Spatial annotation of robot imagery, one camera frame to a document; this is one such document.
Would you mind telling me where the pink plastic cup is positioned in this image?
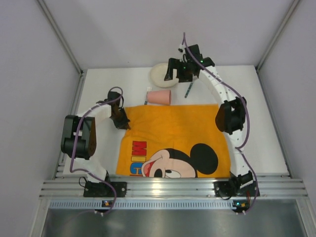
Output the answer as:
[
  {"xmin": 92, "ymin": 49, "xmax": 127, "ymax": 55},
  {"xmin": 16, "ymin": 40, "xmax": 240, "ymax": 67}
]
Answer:
[{"xmin": 148, "ymin": 90, "xmax": 171, "ymax": 106}]

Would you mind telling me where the orange Mickey Mouse placemat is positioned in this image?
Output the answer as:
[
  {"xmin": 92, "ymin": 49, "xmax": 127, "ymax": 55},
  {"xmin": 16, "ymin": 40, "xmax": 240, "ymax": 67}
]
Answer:
[{"xmin": 116, "ymin": 105, "xmax": 231, "ymax": 178}]

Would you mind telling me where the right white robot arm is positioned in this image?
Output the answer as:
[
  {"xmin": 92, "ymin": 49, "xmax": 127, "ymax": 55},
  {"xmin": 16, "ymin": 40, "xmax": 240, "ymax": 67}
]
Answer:
[{"xmin": 164, "ymin": 43, "xmax": 253, "ymax": 192}]

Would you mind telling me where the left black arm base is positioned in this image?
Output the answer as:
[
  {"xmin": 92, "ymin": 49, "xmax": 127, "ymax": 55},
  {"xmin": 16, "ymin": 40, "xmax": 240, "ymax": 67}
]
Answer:
[{"xmin": 79, "ymin": 177, "xmax": 127, "ymax": 198}]

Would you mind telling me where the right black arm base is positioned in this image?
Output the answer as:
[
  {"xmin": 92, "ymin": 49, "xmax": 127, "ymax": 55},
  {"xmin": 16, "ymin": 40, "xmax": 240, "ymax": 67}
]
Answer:
[{"xmin": 214, "ymin": 181, "xmax": 259, "ymax": 199}]

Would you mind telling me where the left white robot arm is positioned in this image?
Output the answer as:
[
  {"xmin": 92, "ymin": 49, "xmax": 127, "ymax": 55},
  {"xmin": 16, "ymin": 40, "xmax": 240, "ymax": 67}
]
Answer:
[{"xmin": 61, "ymin": 86, "xmax": 130, "ymax": 184}]

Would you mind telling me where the cream round plate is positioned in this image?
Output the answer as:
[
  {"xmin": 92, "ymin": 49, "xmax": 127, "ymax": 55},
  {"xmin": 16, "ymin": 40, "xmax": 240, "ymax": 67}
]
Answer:
[{"xmin": 149, "ymin": 63, "xmax": 178, "ymax": 88}]

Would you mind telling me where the spoon with teal handle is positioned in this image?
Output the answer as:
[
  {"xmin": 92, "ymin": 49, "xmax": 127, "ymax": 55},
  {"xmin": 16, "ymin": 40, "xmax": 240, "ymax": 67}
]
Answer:
[{"xmin": 185, "ymin": 82, "xmax": 194, "ymax": 98}]

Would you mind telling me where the fork with teal handle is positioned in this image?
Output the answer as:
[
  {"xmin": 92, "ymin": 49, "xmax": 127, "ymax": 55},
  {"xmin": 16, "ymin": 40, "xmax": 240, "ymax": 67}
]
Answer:
[{"xmin": 144, "ymin": 87, "xmax": 152, "ymax": 105}]

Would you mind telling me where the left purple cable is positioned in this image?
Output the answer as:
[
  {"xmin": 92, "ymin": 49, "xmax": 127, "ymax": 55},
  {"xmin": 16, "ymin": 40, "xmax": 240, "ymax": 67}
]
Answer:
[{"xmin": 69, "ymin": 86, "xmax": 124, "ymax": 213}]

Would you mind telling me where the aluminium mounting rail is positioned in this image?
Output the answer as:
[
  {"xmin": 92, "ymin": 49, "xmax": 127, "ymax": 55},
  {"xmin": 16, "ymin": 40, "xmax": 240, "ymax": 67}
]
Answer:
[{"xmin": 39, "ymin": 175, "xmax": 308, "ymax": 199}]

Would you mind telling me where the perforated grey cable duct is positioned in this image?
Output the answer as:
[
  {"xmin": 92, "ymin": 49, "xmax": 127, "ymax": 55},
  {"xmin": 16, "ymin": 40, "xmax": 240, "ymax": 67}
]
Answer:
[{"xmin": 49, "ymin": 199, "xmax": 250, "ymax": 210}]

